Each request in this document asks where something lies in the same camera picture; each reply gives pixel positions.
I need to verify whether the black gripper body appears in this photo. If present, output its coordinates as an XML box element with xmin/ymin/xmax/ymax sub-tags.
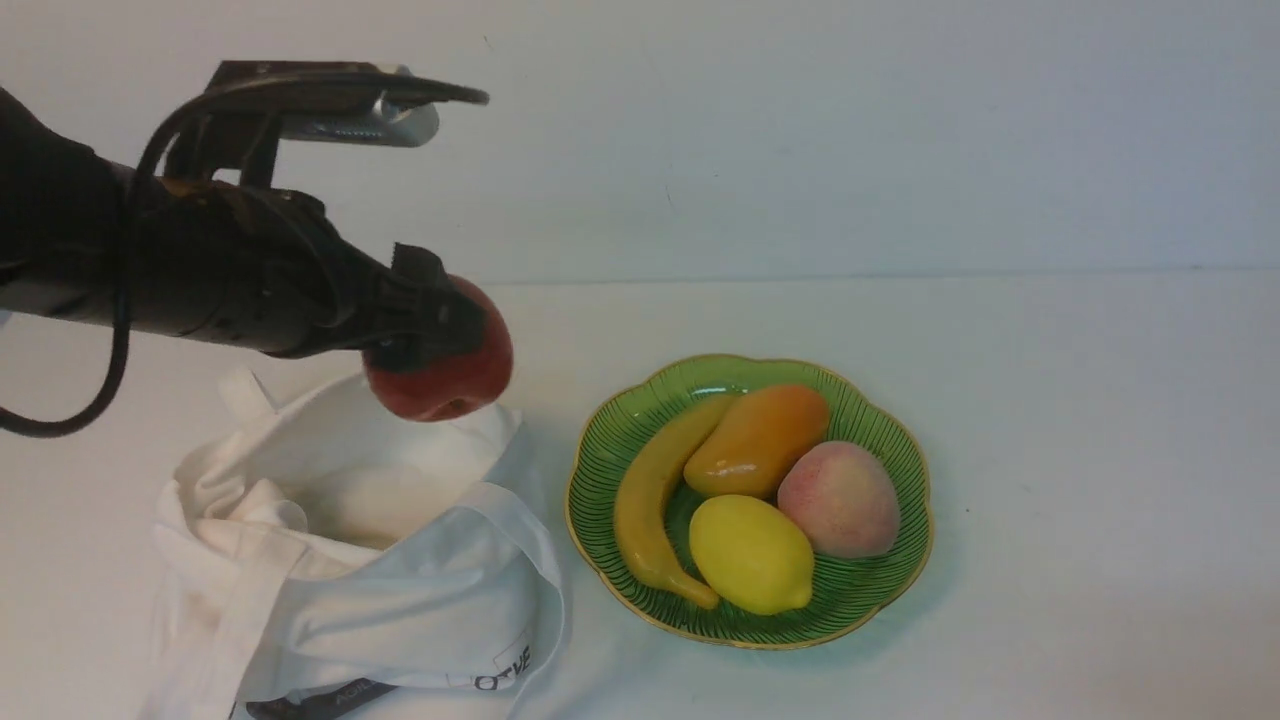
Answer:
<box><xmin>128</xmin><ymin>181</ymin><xmax>393</xmax><ymax>359</ymax></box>

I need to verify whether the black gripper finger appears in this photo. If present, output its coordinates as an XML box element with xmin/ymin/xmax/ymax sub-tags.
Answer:
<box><xmin>366</xmin><ymin>243</ymin><xmax>486</xmax><ymax>374</ymax></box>

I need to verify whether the red apple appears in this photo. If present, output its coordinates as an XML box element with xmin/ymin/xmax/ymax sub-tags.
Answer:
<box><xmin>362</xmin><ymin>274</ymin><xmax>515</xmax><ymax>423</ymax></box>

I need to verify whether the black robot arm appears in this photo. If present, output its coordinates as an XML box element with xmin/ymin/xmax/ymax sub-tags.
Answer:
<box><xmin>3</xmin><ymin>94</ymin><xmax>512</xmax><ymax>375</ymax></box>

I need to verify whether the white cloth bag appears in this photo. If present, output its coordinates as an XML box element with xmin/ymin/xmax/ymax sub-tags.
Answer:
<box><xmin>140</xmin><ymin>368</ymin><xmax>568</xmax><ymax>719</ymax></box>

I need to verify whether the yellow banana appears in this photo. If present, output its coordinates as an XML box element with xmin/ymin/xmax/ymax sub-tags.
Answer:
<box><xmin>613</xmin><ymin>395</ymin><xmax>737</xmax><ymax>610</ymax></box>

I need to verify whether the orange mango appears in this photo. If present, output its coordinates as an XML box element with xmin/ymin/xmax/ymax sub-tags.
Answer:
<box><xmin>684</xmin><ymin>384</ymin><xmax>831</xmax><ymax>500</ymax></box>

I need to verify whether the yellow lemon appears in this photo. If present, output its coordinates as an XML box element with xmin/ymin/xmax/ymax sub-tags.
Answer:
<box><xmin>689</xmin><ymin>495</ymin><xmax>817</xmax><ymax>616</ymax></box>

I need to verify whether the pink peach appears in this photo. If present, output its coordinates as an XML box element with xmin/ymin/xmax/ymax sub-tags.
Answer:
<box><xmin>776</xmin><ymin>441</ymin><xmax>901</xmax><ymax>559</ymax></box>

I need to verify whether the green ribbed glass plate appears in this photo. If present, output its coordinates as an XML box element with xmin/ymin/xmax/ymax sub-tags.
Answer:
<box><xmin>563</xmin><ymin>354</ymin><xmax>934</xmax><ymax>651</ymax></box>

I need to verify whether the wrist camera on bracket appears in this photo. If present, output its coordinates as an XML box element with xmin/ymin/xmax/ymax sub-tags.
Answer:
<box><xmin>163</xmin><ymin>60</ymin><xmax>490</xmax><ymax>190</ymax></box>

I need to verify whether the black cable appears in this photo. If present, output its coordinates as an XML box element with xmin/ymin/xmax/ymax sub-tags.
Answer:
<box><xmin>0</xmin><ymin>76</ymin><xmax>381</xmax><ymax>439</ymax></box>

